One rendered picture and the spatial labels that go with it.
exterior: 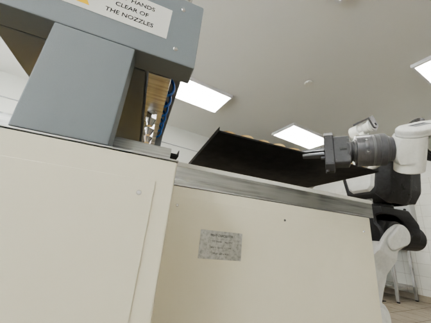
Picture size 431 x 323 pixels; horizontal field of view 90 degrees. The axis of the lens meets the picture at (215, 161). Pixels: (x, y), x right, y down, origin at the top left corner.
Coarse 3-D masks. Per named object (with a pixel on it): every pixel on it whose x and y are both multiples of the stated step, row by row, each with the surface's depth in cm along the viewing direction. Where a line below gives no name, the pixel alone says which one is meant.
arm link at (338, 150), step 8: (328, 136) 63; (344, 136) 61; (360, 136) 59; (368, 136) 58; (328, 144) 62; (336, 144) 61; (344, 144) 60; (352, 144) 60; (360, 144) 57; (368, 144) 56; (328, 152) 61; (336, 152) 61; (344, 152) 60; (352, 152) 59; (360, 152) 57; (368, 152) 56; (376, 152) 55; (328, 160) 61; (336, 160) 60; (344, 160) 59; (352, 160) 60; (360, 160) 57; (368, 160) 57; (328, 168) 61
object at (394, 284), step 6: (408, 252) 382; (408, 258) 380; (414, 276) 369; (390, 282) 380; (396, 282) 339; (414, 282) 365; (396, 288) 336; (414, 288) 364; (396, 294) 335; (414, 294) 362; (396, 300) 333
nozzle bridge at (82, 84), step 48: (0, 0) 31; (48, 0) 34; (96, 0) 36; (144, 0) 40; (48, 48) 32; (96, 48) 34; (144, 48) 37; (192, 48) 41; (48, 96) 30; (96, 96) 32; (144, 96) 52
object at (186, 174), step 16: (176, 176) 54; (192, 176) 55; (208, 176) 57; (224, 176) 58; (240, 176) 60; (240, 192) 59; (256, 192) 60; (272, 192) 62; (288, 192) 64; (304, 192) 66; (320, 192) 68; (336, 208) 69; (352, 208) 71; (368, 208) 74
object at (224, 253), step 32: (192, 192) 53; (224, 192) 56; (192, 224) 51; (224, 224) 54; (256, 224) 57; (288, 224) 60; (320, 224) 64; (352, 224) 68; (192, 256) 49; (224, 256) 51; (256, 256) 54; (288, 256) 57; (320, 256) 61; (352, 256) 65; (160, 288) 45; (192, 288) 47; (224, 288) 49; (256, 288) 52; (288, 288) 55; (320, 288) 58; (352, 288) 62; (160, 320) 43; (192, 320) 45; (224, 320) 48; (256, 320) 50; (288, 320) 53; (320, 320) 56; (352, 320) 59
